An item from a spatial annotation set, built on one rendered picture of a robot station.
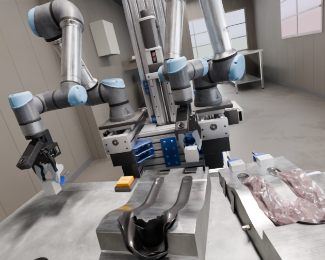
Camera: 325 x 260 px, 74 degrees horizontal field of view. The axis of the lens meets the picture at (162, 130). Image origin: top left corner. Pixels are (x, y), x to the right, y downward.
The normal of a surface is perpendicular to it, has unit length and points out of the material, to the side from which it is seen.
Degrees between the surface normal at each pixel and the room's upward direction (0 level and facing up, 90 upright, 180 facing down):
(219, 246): 0
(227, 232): 0
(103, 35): 90
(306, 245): 0
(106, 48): 90
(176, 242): 84
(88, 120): 90
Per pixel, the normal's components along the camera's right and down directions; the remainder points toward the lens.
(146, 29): -0.12, 0.33
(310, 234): -0.21, -0.93
